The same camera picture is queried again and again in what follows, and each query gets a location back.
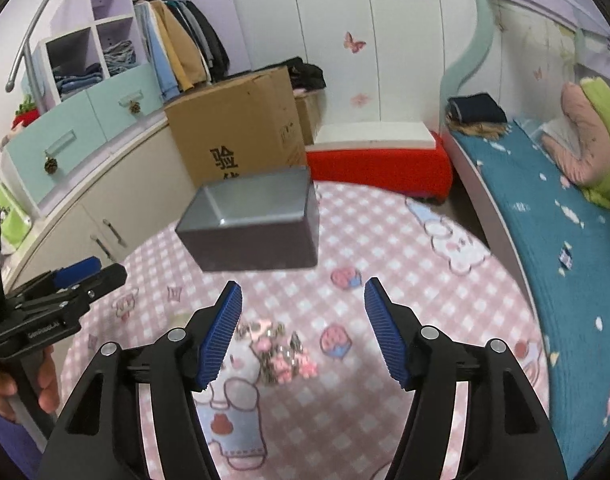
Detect pile of black clothes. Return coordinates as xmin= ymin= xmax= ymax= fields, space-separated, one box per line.
xmin=280 ymin=56 xmax=328 ymax=92

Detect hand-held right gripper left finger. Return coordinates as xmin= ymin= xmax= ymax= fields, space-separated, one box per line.
xmin=37 ymin=280 xmax=244 ymax=480

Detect cream cabinet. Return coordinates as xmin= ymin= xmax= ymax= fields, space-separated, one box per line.
xmin=0 ymin=110 xmax=202 ymax=287

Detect pink checked bear tablecloth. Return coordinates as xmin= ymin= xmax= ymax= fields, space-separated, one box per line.
xmin=60 ymin=180 xmax=550 ymax=480

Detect stack of folded dark jeans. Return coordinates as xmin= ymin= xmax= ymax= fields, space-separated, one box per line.
xmin=55 ymin=62 xmax=104 ymax=97

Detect folded dark clothes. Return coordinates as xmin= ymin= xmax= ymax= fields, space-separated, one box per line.
xmin=446 ymin=92 xmax=508 ymax=126

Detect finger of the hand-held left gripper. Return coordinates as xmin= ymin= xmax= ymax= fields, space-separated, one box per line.
xmin=5 ymin=256 xmax=103 ymax=303
xmin=15 ymin=263 xmax=128 ymax=317

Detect person's left forearm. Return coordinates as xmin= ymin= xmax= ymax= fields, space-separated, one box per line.
xmin=0 ymin=401 xmax=43 ymax=480

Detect dark hanging jackets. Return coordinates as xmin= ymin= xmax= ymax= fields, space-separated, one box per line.
xmin=167 ymin=0 xmax=230 ymax=83

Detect white board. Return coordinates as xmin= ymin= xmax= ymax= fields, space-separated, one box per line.
xmin=312 ymin=121 xmax=436 ymax=152

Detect tan hanging jacket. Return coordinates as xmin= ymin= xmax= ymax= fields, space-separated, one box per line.
xmin=151 ymin=0 xmax=209 ymax=92

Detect white pillow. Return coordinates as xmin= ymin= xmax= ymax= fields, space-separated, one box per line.
xmin=539 ymin=120 xmax=573 ymax=150

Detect person's left hand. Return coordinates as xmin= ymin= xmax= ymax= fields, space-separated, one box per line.
xmin=0 ymin=349 xmax=60 ymax=417

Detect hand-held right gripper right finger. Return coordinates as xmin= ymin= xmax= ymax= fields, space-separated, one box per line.
xmin=363 ymin=276 xmax=570 ymax=480

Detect small cardboard box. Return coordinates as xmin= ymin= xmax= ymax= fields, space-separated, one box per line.
xmin=295 ymin=91 xmax=322 ymax=146

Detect pile of small jewelry pieces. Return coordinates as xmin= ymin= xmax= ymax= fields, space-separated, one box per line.
xmin=235 ymin=320 xmax=320 ymax=386

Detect pink and green plush pillow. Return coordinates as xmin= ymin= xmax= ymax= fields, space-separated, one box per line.
xmin=540 ymin=77 xmax=610 ymax=208

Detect teal drawer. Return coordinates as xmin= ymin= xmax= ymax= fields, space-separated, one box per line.
xmin=6 ymin=96 xmax=112 ymax=207
xmin=86 ymin=62 xmax=166 ymax=144

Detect purple shelf unit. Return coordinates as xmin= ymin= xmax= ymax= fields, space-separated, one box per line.
xmin=32 ymin=0 xmax=192 ymax=107

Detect red strawberry plush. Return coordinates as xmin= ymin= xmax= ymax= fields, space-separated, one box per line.
xmin=12 ymin=95 xmax=42 ymax=129

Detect white wardrobe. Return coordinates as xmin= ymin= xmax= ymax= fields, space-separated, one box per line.
xmin=224 ymin=0 xmax=482 ymax=137

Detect red cloth-covered bench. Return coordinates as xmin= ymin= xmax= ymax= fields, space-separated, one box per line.
xmin=305 ymin=132 xmax=454 ymax=205

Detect large cardboard box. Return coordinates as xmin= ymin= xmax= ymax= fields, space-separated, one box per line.
xmin=164 ymin=66 xmax=308 ymax=188

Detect light blue hanging shirt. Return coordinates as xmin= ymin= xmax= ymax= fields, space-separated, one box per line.
xmin=134 ymin=2 xmax=182 ymax=102

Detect green packet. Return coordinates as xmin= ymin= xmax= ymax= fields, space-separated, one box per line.
xmin=0 ymin=172 xmax=34 ymax=252

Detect stack of folded light jeans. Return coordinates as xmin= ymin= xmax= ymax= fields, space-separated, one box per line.
xmin=102 ymin=40 xmax=137 ymax=77

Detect teal bunk bed frame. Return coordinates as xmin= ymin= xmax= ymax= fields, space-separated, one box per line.
xmin=441 ymin=0 xmax=610 ymax=321

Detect folded tan clothes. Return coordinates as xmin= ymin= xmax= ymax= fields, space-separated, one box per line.
xmin=447 ymin=120 xmax=512 ymax=143

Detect blue patterned bed sheet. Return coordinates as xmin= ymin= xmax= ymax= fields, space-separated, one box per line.
xmin=457 ymin=117 xmax=610 ymax=480

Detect grey metal handrail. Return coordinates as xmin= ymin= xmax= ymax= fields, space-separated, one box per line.
xmin=6 ymin=0 xmax=68 ymax=92

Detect grey metal box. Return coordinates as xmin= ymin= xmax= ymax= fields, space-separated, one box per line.
xmin=175 ymin=165 xmax=320 ymax=272

